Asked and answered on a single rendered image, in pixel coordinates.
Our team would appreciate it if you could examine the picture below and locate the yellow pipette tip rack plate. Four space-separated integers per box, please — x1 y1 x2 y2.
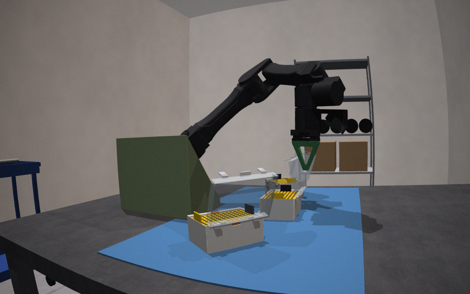
191 212 207 226
274 185 295 199
277 174 292 184

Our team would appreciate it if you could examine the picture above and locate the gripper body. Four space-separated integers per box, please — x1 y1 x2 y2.
290 107 320 141

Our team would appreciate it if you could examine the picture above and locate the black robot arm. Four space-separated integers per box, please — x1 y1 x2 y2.
180 58 348 159

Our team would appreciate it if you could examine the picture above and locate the blue bench mat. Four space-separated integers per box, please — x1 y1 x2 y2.
97 187 365 294

